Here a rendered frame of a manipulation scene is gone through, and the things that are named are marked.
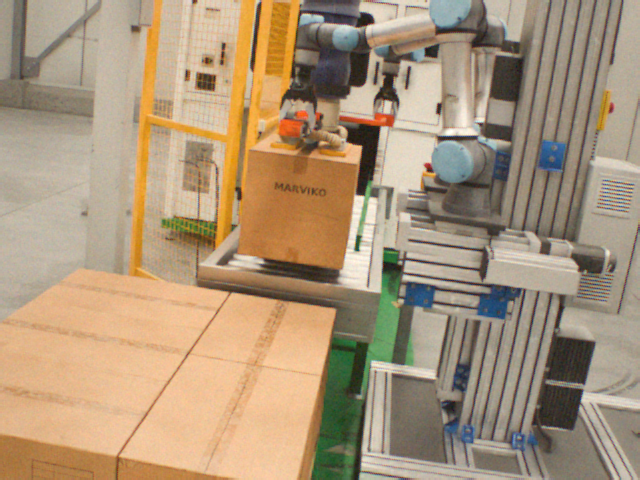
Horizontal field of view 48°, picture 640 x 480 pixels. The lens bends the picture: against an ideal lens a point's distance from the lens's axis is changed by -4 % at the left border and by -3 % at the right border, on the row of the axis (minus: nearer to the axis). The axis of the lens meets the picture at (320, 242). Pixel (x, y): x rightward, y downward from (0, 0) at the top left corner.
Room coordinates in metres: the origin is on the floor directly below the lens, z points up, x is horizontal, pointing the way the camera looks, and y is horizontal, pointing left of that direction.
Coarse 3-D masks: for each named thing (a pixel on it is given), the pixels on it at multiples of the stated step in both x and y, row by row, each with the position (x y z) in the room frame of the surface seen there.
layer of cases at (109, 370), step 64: (64, 320) 2.10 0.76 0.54; (128, 320) 2.18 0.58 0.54; (192, 320) 2.26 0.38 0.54; (256, 320) 2.34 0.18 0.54; (320, 320) 2.42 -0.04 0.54; (0, 384) 1.63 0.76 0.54; (64, 384) 1.69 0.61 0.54; (128, 384) 1.74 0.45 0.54; (192, 384) 1.80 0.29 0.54; (256, 384) 1.85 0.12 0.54; (320, 384) 2.01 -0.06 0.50; (0, 448) 1.41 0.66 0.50; (64, 448) 1.40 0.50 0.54; (128, 448) 1.43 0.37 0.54; (192, 448) 1.47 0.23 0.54; (256, 448) 1.51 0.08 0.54
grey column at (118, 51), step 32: (128, 0) 3.42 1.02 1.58; (128, 32) 3.42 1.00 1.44; (128, 64) 3.42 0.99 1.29; (96, 96) 3.42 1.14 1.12; (128, 96) 3.45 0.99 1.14; (96, 128) 3.42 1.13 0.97; (128, 128) 3.48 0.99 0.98; (96, 160) 3.42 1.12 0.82; (128, 160) 3.52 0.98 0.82; (96, 192) 3.42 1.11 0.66; (96, 224) 3.42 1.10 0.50; (96, 256) 3.42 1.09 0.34
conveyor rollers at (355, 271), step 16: (368, 208) 4.47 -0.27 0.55; (352, 224) 3.99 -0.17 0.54; (352, 240) 3.66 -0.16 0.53; (368, 240) 3.66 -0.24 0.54; (240, 256) 3.07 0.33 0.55; (352, 256) 3.31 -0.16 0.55; (368, 256) 3.38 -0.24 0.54; (272, 272) 2.89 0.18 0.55; (288, 272) 2.96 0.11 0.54; (304, 272) 2.96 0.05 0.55; (320, 272) 3.04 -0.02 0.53; (336, 272) 3.04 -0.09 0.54; (352, 272) 3.04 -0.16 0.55; (368, 272) 3.13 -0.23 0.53
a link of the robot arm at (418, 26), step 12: (384, 24) 2.33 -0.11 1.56; (396, 24) 2.31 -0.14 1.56; (408, 24) 2.28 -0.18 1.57; (420, 24) 2.26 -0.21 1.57; (432, 24) 2.24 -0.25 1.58; (480, 24) 2.15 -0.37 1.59; (360, 36) 2.35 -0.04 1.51; (372, 36) 2.34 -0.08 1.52; (384, 36) 2.32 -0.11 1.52; (396, 36) 2.31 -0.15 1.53; (408, 36) 2.29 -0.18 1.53; (420, 36) 2.28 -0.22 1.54; (360, 48) 2.38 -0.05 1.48; (372, 48) 2.37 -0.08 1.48
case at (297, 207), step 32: (256, 160) 2.65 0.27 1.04; (288, 160) 2.64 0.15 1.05; (320, 160) 2.64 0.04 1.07; (352, 160) 2.70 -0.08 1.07; (256, 192) 2.65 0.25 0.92; (288, 192) 2.64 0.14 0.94; (320, 192) 2.64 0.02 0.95; (352, 192) 2.63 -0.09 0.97; (256, 224) 2.65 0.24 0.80; (288, 224) 2.64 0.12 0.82; (320, 224) 2.63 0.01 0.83; (256, 256) 2.65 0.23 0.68; (288, 256) 2.64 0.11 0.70; (320, 256) 2.63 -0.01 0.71
